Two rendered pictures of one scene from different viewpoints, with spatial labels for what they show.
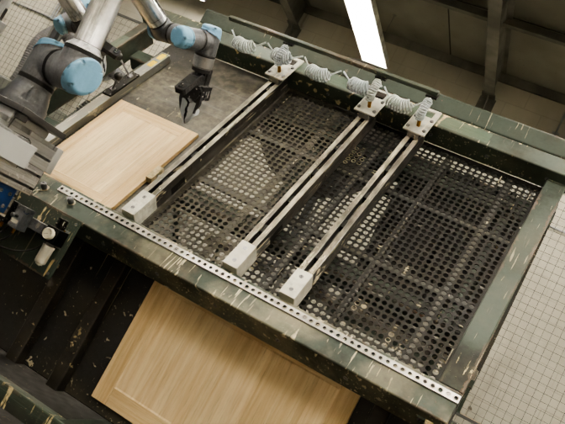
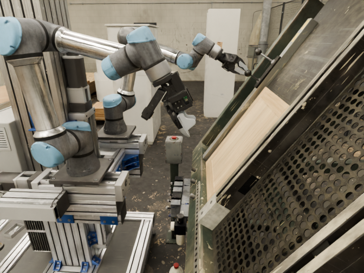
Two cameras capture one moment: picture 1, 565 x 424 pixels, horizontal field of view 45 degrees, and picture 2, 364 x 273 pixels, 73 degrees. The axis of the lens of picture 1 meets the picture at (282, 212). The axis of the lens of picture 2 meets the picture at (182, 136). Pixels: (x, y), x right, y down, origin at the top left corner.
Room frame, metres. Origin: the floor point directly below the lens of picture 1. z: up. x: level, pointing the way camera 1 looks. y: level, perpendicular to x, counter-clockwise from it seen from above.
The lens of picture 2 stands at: (2.25, -0.25, 1.63)
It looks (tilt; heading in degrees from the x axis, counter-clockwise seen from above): 23 degrees down; 73
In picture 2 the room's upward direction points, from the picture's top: straight up
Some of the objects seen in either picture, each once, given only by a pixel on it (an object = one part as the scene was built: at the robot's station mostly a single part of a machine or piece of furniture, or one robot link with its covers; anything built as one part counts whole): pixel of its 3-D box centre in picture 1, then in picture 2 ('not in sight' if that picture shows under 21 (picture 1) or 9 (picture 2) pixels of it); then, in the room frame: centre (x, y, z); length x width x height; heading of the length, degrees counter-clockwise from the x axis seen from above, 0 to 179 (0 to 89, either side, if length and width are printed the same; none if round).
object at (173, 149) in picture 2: not in sight; (174, 149); (2.68, 1.33, 0.84); 0.12 x 0.12 x 0.18; 69
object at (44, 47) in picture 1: (49, 63); (77, 136); (2.10, 0.85, 1.20); 0.13 x 0.12 x 0.14; 56
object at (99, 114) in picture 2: not in sight; (105, 112); (2.17, 4.78, 0.15); 0.61 x 0.52 x 0.31; 70
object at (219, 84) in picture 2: not in sight; (219, 65); (4.54, 4.54, 1.03); 0.61 x 0.58 x 2.05; 70
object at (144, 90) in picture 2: not in sight; (138, 84); (2.76, 3.76, 0.88); 0.90 x 0.60 x 1.75; 70
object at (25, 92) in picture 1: (29, 94); (82, 158); (2.11, 0.86, 1.09); 0.15 x 0.15 x 0.10
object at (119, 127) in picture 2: not in sight; (114, 123); (2.28, 1.33, 1.09); 0.15 x 0.15 x 0.10
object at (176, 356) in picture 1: (223, 388); not in sight; (2.54, -0.11, 0.53); 0.90 x 0.02 x 0.55; 69
